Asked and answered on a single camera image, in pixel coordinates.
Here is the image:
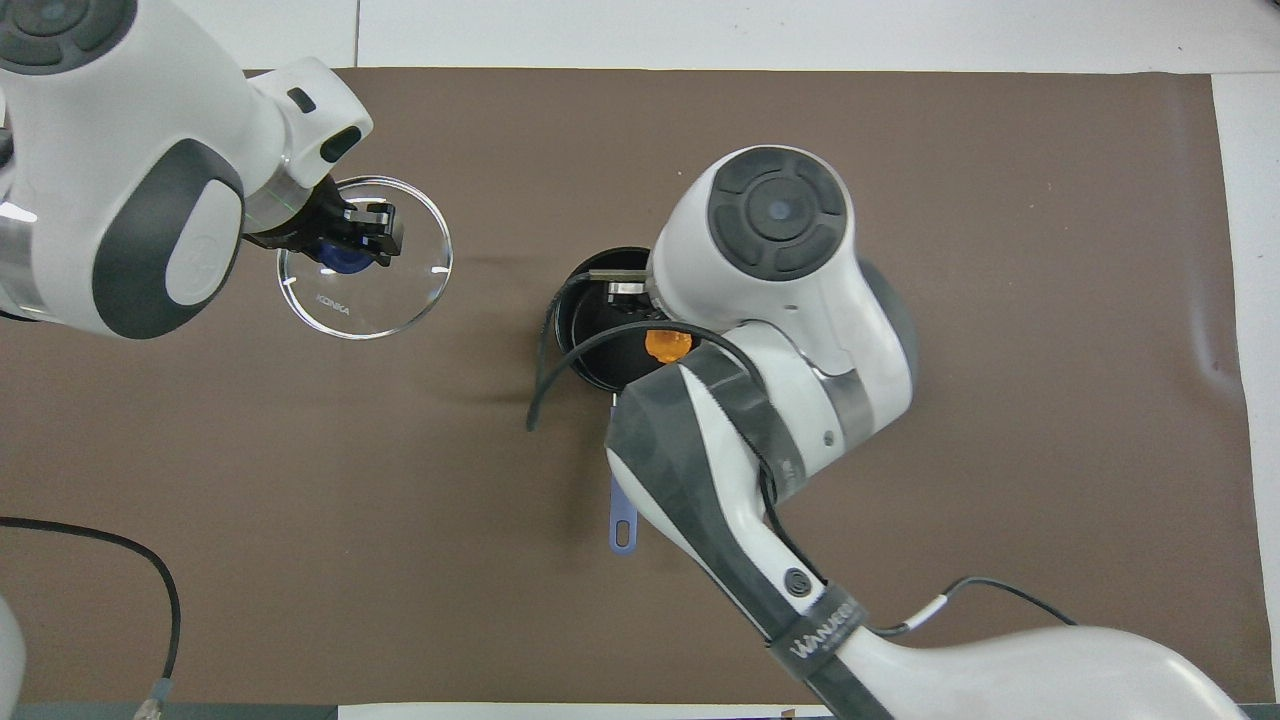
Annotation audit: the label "glass lid with blue knob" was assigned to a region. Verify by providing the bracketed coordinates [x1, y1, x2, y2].
[277, 176, 453, 341]

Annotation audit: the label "brown table mat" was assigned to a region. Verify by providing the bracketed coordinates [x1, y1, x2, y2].
[0, 67, 1263, 706]

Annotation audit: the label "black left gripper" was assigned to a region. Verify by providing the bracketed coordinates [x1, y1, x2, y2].
[243, 175, 406, 269]

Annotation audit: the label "black pot with blue handle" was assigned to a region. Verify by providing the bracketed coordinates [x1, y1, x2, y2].
[553, 247, 701, 556]

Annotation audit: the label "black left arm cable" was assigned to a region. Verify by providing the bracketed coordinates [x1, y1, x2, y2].
[0, 517, 183, 720]

